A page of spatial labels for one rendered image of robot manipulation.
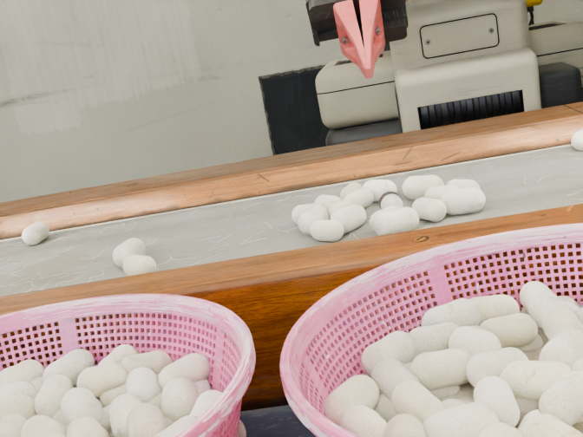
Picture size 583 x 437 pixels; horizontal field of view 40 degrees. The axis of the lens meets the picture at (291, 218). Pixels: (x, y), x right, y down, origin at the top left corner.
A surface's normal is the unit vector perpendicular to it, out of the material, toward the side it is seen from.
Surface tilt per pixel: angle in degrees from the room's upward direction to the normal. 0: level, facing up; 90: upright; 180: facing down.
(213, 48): 90
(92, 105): 90
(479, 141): 45
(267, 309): 90
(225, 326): 75
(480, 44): 98
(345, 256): 0
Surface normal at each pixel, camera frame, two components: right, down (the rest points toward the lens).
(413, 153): -0.18, -0.50
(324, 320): 0.79, -0.29
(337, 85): -0.11, 0.26
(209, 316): -0.80, 0.03
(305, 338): 0.87, -0.36
